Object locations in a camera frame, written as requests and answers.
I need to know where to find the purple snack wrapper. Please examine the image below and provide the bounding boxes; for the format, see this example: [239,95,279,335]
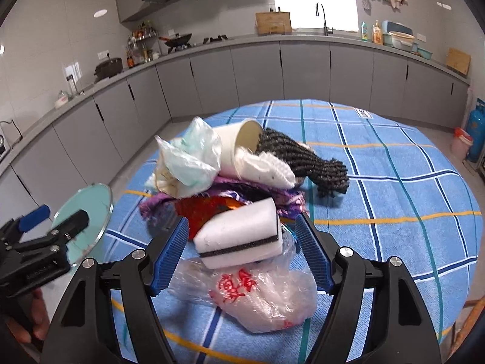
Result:
[139,176,306,222]

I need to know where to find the red orange plastic bag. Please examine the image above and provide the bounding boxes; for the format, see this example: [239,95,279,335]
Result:
[175,196,244,241]

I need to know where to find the clear bag with red print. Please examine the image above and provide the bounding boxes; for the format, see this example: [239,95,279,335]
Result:
[169,229,317,334]

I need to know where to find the white sponge with black stripe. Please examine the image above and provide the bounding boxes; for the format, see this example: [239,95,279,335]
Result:
[193,198,283,270]

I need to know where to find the white teal bag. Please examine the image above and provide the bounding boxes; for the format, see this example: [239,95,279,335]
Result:
[145,117,222,199]

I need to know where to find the black braided cloth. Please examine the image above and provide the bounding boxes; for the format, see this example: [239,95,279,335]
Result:
[256,128,350,197]

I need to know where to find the white knitted cloth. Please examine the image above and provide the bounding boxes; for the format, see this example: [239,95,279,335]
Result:
[234,147,296,190]

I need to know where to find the white paper cup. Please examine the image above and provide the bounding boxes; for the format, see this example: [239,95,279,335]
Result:
[213,118,263,178]

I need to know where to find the left hand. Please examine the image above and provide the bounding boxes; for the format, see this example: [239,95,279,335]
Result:
[5,288,50,344]

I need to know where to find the grey lower cabinets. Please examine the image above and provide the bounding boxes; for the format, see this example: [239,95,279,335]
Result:
[1,36,470,216]

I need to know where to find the blue plaid tablecloth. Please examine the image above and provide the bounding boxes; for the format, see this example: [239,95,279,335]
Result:
[98,99,483,364]

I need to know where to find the white rice cooker pot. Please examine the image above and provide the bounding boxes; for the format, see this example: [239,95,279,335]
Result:
[54,90,70,109]

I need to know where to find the black lidded pot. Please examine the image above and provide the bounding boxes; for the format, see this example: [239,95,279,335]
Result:
[94,58,122,83]

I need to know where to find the pink floor bucket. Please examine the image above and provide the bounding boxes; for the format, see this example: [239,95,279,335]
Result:
[450,127,473,161]

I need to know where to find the spice rack with bottles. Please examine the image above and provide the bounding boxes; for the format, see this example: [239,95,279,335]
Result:
[126,20,161,68]

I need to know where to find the black wok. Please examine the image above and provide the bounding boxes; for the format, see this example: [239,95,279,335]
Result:
[159,34,192,53]

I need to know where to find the gas stove burner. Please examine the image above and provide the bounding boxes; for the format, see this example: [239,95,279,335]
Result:
[203,35,228,44]

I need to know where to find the blue gas cylinder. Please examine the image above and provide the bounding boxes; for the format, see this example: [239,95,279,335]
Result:
[465,98,485,163]

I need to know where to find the green detergent bottle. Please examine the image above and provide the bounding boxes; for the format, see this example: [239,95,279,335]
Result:
[361,22,369,42]

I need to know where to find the chrome sink faucet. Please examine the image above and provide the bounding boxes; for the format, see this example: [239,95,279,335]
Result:
[315,2,333,36]

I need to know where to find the yellow dish soap bottle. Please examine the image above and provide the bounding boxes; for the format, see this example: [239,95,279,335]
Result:
[372,20,384,45]

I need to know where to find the stacked plastic basins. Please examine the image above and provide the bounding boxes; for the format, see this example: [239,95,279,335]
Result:
[381,21,432,60]

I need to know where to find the small wooden board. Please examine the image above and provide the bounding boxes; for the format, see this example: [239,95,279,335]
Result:
[446,48,471,76]

